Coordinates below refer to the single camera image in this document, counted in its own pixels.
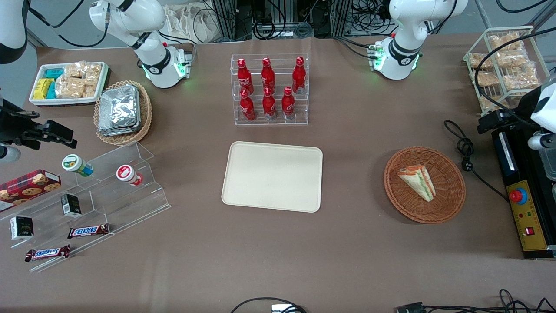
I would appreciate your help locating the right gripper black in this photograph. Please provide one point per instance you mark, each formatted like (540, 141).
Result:
(15, 126)

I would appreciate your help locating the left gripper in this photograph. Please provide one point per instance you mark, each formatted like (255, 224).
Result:
(516, 114)

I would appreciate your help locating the triangle sandwich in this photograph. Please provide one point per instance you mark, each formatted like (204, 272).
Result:
(418, 182)

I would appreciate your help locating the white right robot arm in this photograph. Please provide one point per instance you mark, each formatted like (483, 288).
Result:
(130, 17)

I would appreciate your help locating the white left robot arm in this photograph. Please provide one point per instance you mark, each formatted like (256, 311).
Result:
(404, 26)

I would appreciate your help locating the white rectangular snack tray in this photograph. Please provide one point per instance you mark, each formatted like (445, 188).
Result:
(34, 102)

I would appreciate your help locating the brown round wicker basket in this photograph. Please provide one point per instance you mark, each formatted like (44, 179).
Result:
(447, 195)

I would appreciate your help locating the light tan wicker basket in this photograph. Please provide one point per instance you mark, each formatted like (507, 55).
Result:
(145, 117)

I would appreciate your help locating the beige plastic tray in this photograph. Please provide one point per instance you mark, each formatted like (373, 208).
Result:
(271, 176)

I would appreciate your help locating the clear bag of fried snacks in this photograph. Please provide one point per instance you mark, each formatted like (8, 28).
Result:
(491, 103)
(480, 61)
(521, 78)
(511, 58)
(504, 41)
(487, 79)

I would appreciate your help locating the green lid yogurt cup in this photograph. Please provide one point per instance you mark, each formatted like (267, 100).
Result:
(74, 164)

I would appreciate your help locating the teal snack packet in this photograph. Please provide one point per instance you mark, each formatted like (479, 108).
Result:
(55, 74)
(52, 90)

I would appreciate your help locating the yellow snack packet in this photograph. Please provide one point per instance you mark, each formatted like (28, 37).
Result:
(42, 89)

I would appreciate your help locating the red plaid cookie box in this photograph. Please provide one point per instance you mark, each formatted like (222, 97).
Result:
(26, 189)

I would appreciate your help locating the clear rice cracker bag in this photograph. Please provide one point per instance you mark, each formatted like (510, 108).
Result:
(90, 91)
(93, 74)
(74, 70)
(69, 88)

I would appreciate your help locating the clear plastic container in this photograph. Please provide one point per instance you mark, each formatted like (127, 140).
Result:
(549, 167)

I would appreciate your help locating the small black barcode box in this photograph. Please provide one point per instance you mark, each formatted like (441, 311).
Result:
(71, 205)

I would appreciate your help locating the silver foil packet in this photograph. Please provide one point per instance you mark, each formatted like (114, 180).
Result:
(138, 121)
(118, 108)

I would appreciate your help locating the red lid yogurt cup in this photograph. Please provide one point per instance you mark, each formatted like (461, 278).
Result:
(127, 174)

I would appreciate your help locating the small black gold-print box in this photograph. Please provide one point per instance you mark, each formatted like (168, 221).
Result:
(21, 228)

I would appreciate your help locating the brown Snickers bar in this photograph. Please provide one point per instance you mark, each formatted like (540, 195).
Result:
(47, 253)
(88, 231)

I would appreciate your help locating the clear acrylic stepped shelf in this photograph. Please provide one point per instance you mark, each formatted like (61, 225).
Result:
(130, 204)

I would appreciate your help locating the black machine with yellow panel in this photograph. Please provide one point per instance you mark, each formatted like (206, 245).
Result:
(527, 226)

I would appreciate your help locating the crumpled clear plastic bag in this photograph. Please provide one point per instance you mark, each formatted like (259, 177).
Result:
(191, 21)

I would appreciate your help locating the red cola bottle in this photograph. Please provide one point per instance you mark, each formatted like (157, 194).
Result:
(268, 74)
(299, 76)
(247, 106)
(244, 76)
(288, 104)
(269, 105)

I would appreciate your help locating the clear acrylic bottle rack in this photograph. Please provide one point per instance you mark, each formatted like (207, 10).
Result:
(278, 121)

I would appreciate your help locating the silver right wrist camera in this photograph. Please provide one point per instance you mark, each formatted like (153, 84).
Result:
(9, 154)

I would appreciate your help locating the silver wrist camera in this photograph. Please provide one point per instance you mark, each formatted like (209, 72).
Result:
(9, 154)
(543, 141)

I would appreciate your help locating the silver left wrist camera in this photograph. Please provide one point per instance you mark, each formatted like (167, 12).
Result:
(543, 141)

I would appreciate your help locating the aluminium frame profile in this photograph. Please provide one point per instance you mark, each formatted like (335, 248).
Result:
(341, 17)
(224, 19)

